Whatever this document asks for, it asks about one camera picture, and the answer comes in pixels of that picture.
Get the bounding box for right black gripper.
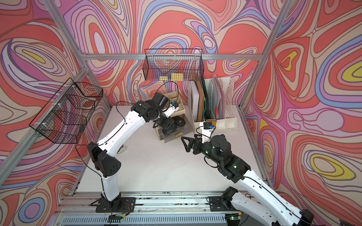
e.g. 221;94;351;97
181;134;222;166

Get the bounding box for transparent top drawer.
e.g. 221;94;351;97
163;119;193;143

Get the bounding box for beige drawer organizer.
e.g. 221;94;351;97
155;92;189;143

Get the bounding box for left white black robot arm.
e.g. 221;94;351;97
87;92;185;202

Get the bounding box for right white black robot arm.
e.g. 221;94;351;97
181;134;314;226

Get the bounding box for green folder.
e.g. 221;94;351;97
201;78;211;120

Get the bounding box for white book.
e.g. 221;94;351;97
189;81;200;119

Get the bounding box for white file rack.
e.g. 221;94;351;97
188;77;238;131

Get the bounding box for translucent grey folders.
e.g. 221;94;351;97
211;74;225;120

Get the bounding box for small yellow notes pad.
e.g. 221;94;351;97
159;76;168;81

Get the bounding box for yellow sticky notes pad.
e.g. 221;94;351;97
171;73;184;82

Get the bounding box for brown cardboard folder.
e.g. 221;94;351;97
196;81;205;122

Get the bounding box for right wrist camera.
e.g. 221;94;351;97
201;121;216;143

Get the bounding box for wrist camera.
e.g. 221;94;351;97
164;101;179;118
201;121;216;143

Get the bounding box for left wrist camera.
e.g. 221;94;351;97
164;101;179;118

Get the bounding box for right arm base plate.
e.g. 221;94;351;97
206;196;238;212

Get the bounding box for back black wire basket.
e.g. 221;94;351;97
142;48;205;82

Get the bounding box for black wire basket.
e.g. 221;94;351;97
142;48;205;82
29;78;103;144

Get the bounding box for aluminium rail base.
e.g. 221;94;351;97
50;192;283;226

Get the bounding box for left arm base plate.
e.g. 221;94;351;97
96;196;136;213

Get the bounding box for left black wire basket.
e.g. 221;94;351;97
29;78;103;144

